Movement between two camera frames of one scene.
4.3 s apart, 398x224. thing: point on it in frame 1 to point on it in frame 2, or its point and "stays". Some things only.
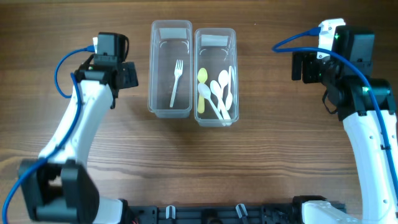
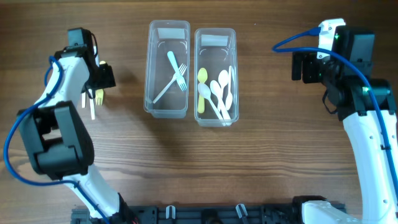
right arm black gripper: (308, 61) stays
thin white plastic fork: (178, 71) to (181, 69)
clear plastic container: (170, 40) stays
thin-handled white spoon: (204, 90) stays
